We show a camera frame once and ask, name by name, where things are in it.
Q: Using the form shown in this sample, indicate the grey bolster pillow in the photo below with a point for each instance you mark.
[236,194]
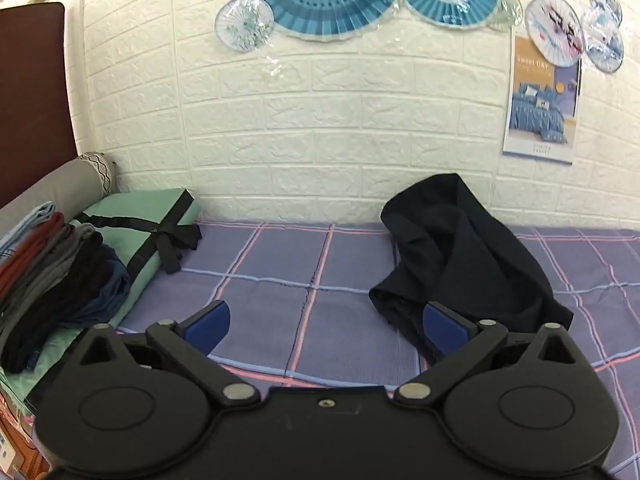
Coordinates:
[55,185]

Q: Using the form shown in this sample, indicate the white printed paper fan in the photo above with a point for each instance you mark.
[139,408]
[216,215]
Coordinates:
[552,30]

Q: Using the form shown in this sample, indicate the dark navy pants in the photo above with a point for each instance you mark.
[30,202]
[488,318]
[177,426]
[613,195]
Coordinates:
[465,255]

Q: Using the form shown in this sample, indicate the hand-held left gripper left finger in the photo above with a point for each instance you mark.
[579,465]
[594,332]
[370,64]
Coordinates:
[212,321]

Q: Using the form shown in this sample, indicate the dark brown headboard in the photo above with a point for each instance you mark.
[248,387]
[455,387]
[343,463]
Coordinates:
[32,100]

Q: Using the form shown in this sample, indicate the small pale blue paper fan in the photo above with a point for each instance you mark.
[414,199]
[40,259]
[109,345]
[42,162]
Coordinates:
[605,2]
[604,47]

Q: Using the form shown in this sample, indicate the large blue paper fan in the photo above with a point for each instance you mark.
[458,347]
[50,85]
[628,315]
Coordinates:
[325,0]

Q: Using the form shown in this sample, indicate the small clear paper fan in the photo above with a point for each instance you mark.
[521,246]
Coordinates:
[243,24]

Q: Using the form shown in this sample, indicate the wall poster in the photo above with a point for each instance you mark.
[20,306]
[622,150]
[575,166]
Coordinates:
[542,110]

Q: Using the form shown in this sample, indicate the purple plaid bed sheet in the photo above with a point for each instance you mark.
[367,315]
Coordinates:
[320,285]

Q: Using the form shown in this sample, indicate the orange patterned box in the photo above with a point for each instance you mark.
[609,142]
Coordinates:
[15,440]

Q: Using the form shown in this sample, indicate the stack of folded clothes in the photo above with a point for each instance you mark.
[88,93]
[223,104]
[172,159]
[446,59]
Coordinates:
[55,280]

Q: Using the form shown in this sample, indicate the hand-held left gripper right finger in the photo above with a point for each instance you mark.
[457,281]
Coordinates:
[444,326]

